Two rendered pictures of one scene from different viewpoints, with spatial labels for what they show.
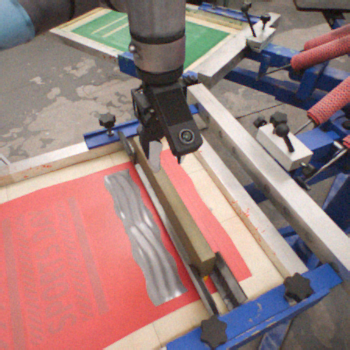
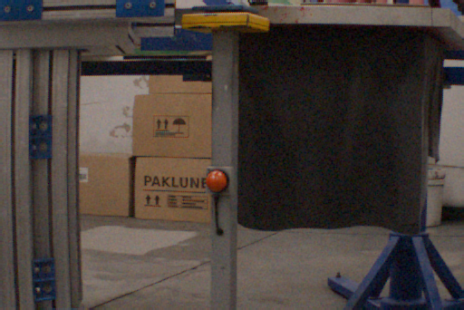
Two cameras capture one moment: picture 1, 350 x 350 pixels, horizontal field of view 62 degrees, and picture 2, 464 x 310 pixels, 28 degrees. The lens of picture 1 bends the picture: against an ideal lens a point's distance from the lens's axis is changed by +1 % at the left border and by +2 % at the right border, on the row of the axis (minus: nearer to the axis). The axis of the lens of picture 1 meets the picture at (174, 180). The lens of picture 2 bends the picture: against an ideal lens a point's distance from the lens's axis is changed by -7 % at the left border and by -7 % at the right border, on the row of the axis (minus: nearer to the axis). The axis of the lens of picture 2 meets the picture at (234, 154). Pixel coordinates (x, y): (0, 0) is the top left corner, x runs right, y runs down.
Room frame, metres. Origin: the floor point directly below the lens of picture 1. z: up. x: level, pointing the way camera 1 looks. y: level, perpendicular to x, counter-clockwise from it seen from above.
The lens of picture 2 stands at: (-1.12, 2.09, 0.79)
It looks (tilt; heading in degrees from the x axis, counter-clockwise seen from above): 3 degrees down; 314
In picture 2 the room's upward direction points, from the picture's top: 1 degrees clockwise
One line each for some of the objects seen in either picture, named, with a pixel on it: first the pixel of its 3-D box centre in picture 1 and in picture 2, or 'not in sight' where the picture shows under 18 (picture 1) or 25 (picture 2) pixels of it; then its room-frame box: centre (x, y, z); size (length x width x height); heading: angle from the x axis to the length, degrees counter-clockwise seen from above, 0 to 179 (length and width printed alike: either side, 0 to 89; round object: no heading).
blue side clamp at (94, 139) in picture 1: (138, 133); not in sight; (0.64, 0.10, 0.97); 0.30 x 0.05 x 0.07; 115
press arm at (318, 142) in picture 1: (295, 151); not in sight; (0.53, -0.31, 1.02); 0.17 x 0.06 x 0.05; 115
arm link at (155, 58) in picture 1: (156, 49); not in sight; (0.40, 0.03, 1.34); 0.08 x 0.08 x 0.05
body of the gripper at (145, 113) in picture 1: (159, 96); not in sight; (0.41, 0.03, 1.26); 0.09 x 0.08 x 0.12; 26
